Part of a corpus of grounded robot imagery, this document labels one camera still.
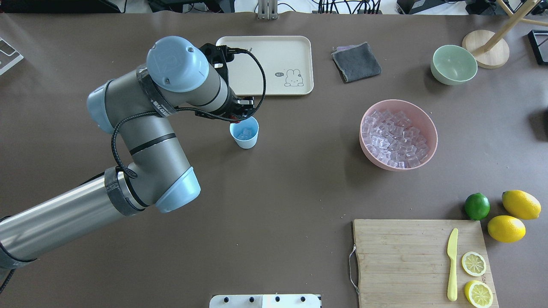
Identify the lemon half slice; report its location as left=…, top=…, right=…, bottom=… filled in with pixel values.
left=464, top=280, right=494, bottom=308
left=461, top=251, right=487, bottom=277

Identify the pink ice bowl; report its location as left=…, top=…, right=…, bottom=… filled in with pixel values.
left=359, top=99, right=438, bottom=171

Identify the yellow lemon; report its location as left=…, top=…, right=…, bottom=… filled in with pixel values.
left=502, top=190, right=542, bottom=220
left=487, top=215, right=526, bottom=243

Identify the wooden cup tree stand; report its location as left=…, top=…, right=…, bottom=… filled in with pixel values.
left=462, top=0, right=547, bottom=69

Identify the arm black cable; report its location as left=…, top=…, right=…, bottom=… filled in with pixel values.
left=111, top=48, right=267, bottom=179

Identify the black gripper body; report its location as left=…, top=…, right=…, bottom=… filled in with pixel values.
left=194, top=88, right=255, bottom=122

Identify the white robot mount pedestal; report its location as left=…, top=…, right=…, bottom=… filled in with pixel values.
left=209, top=293, right=322, bottom=308

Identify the green bowl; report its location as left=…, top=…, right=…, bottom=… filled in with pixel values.
left=430, top=45, right=478, bottom=86

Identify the yellow plastic knife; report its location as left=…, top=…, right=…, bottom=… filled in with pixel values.
left=447, top=228, right=459, bottom=302

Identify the clear ice cube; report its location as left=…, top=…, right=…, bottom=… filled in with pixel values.
left=236, top=128, right=255, bottom=141

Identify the light blue plastic cup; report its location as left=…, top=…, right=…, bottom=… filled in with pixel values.
left=229, top=116, right=259, bottom=149

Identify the wooden cutting board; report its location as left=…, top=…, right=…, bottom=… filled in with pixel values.
left=352, top=219, right=489, bottom=308

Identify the green lime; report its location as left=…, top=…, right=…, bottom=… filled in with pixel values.
left=464, top=192, right=491, bottom=221

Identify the grey folded cloth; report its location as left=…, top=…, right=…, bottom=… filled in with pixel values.
left=331, top=41, right=382, bottom=83

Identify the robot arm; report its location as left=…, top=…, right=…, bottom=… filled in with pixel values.
left=0, top=36, right=258, bottom=270

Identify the cream rabbit tray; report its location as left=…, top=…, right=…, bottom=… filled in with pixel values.
left=217, top=36, right=314, bottom=96

